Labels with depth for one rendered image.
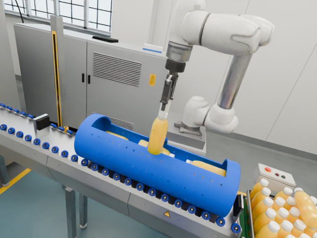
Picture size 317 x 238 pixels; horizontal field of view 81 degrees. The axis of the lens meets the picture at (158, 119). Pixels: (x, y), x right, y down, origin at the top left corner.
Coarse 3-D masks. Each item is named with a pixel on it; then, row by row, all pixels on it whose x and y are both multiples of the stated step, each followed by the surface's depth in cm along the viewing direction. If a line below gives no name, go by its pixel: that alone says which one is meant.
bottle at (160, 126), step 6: (156, 120) 80; (162, 120) 80; (156, 126) 80; (162, 126) 80; (150, 132) 85; (156, 132) 81; (162, 132) 81; (150, 138) 84; (156, 138) 82; (162, 138) 82; (150, 144) 84; (156, 144) 83; (162, 144) 85; (150, 150) 85; (156, 150) 85
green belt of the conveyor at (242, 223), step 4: (244, 200) 118; (244, 204) 115; (244, 208) 112; (244, 212) 110; (240, 216) 108; (244, 216) 108; (240, 220) 106; (244, 220) 105; (240, 224) 103; (244, 224) 102; (244, 228) 100; (248, 228) 101; (244, 232) 98; (240, 236) 98; (244, 236) 96; (248, 236) 97
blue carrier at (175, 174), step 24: (96, 120) 108; (96, 144) 100; (120, 144) 98; (168, 144) 116; (120, 168) 99; (144, 168) 94; (168, 168) 91; (192, 168) 90; (240, 168) 92; (168, 192) 95; (192, 192) 88; (216, 192) 85
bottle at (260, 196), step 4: (260, 192) 102; (256, 196) 103; (260, 196) 101; (264, 196) 100; (268, 196) 100; (252, 200) 106; (256, 200) 102; (260, 200) 101; (252, 204) 105; (256, 204) 103; (252, 208) 105
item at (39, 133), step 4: (40, 116) 128; (44, 116) 129; (48, 116) 130; (36, 120) 124; (40, 120) 125; (44, 120) 128; (48, 120) 131; (36, 124) 125; (40, 124) 126; (44, 124) 129; (48, 124) 132; (36, 128) 126; (40, 128) 127; (44, 128) 132; (48, 128) 135; (36, 132) 127; (40, 132) 130; (44, 132) 133; (48, 132) 136; (36, 136) 129; (40, 136) 131
